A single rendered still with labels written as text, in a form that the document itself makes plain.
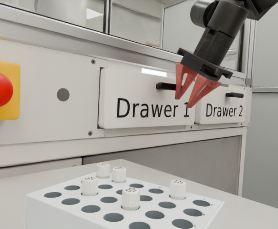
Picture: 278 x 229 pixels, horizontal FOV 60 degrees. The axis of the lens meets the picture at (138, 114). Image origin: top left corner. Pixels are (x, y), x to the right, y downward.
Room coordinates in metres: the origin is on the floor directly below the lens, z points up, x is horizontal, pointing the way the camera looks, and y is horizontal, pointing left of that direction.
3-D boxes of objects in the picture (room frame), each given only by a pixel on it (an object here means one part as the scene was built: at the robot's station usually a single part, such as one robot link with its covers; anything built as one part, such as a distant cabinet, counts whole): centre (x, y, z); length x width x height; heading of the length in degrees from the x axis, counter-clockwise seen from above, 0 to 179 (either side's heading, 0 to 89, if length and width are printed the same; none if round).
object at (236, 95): (0.74, -0.28, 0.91); 0.07 x 0.04 x 0.01; 134
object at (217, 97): (0.76, -0.26, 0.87); 0.29 x 0.02 x 0.11; 134
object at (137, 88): (0.54, -0.04, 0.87); 0.29 x 0.02 x 0.11; 134
